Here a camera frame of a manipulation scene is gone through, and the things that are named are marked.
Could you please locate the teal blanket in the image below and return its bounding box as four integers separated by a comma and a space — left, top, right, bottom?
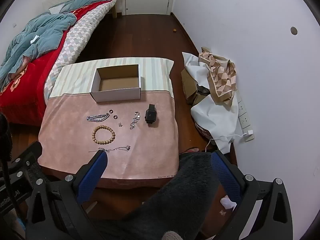
0, 0, 118, 85

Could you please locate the bed with patterned quilt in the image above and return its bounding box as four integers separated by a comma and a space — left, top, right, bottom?
0, 0, 118, 127

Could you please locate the white charger cable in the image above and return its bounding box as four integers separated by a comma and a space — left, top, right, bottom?
205, 134, 248, 153

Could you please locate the beige geometric patterned scarf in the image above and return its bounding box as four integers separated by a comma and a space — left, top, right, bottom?
199, 47, 237, 105

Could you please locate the crumpled white paper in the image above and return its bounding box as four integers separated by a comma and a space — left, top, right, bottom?
220, 196, 237, 209

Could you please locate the brown cardboard box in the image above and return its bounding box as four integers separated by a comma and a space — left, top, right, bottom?
181, 69, 213, 105

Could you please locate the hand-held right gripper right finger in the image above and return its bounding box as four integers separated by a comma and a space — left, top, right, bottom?
211, 150, 293, 240

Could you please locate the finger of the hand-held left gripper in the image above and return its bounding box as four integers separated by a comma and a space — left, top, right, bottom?
10, 141, 43, 174

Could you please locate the checkered quilt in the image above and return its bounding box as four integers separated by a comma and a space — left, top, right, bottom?
44, 0, 118, 100

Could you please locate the black cable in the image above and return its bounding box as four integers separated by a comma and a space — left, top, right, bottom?
1, 159, 22, 219

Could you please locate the silver chain bracelet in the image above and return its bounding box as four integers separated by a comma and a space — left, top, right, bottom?
87, 114, 110, 122

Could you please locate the silver charm bracelet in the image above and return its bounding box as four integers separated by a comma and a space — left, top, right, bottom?
129, 111, 141, 130

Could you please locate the thin silver necklace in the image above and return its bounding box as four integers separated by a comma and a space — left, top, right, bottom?
89, 145, 131, 153

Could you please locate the black smartwatch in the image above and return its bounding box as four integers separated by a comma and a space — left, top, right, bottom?
145, 104, 156, 124

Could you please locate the wooden bed leg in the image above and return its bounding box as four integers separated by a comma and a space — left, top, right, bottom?
112, 0, 125, 18

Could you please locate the wooden bead bracelet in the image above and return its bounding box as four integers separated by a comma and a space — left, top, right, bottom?
92, 125, 116, 145

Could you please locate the white wall socket strip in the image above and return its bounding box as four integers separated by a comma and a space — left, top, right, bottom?
236, 90, 255, 143

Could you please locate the white cardboard box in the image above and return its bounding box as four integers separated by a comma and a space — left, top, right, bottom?
90, 64, 142, 103

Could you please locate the white cloth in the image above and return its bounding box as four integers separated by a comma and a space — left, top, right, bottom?
182, 52, 239, 154

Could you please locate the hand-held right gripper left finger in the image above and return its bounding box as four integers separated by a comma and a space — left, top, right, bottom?
26, 151, 108, 240

